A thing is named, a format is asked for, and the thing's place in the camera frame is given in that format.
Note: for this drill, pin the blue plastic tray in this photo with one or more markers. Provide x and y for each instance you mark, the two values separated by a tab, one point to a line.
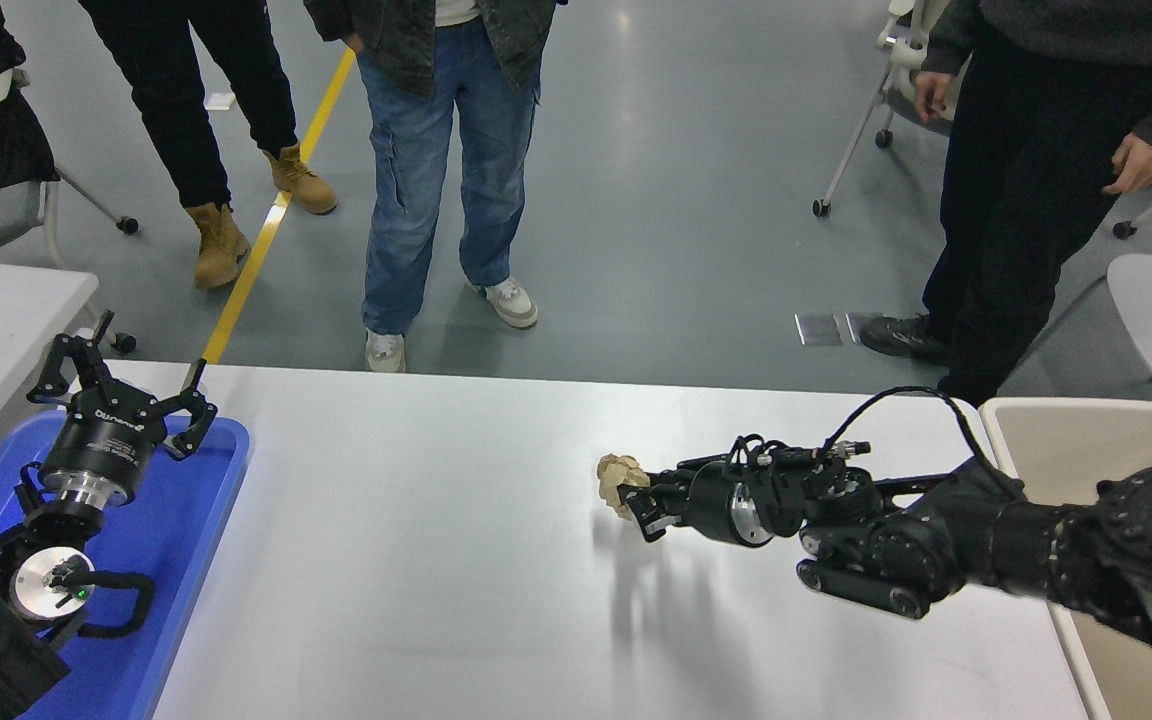
176	560

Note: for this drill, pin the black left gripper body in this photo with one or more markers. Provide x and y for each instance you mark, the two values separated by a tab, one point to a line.
101	440

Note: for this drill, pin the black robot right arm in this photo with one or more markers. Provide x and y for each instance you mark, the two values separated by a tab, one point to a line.
986	540

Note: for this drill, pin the white rolling chair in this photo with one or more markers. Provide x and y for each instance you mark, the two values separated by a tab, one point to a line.
901	60

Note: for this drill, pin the metal floor plate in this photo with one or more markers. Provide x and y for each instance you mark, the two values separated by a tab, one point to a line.
819	329
856	320

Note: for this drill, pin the person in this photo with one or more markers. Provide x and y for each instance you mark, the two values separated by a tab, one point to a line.
1026	200
426	150
176	100

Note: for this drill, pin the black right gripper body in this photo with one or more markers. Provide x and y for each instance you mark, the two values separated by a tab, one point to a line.
711	505

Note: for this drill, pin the large pale bin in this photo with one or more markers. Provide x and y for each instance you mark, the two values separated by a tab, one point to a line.
1076	440

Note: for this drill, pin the person's right hand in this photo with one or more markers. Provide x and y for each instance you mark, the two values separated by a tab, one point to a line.
933	97

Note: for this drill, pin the white paper scrap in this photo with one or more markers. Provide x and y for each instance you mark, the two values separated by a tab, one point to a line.
224	101

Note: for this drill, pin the person's left hand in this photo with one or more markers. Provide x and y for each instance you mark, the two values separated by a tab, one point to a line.
1141	165

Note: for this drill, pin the tan paper ball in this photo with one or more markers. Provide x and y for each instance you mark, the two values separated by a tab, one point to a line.
618	478

